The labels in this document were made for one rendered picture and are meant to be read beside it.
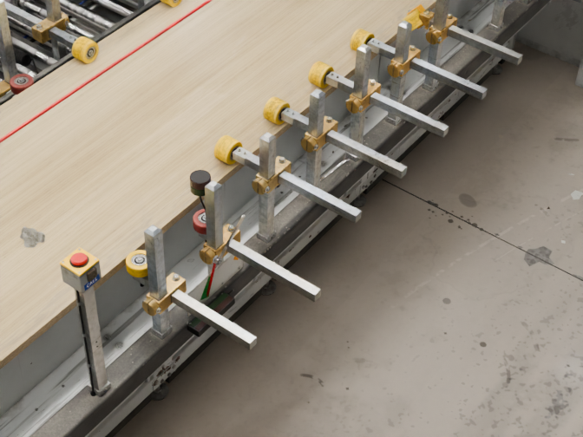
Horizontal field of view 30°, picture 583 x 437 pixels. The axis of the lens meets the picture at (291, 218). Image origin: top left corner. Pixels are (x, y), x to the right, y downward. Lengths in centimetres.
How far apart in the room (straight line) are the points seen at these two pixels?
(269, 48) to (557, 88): 192
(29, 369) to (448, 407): 155
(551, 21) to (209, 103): 232
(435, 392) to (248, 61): 136
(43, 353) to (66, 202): 47
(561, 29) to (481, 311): 176
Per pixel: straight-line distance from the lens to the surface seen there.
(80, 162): 348
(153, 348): 320
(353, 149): 343
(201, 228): 324
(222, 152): 339
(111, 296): 332
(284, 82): 377
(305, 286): 313
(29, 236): 326
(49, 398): 323
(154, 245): 293
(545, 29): 556
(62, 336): 323
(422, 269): 440
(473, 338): 419
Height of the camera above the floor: 319
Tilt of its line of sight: 44 degrees down
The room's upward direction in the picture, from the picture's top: 2 degrees clockwise
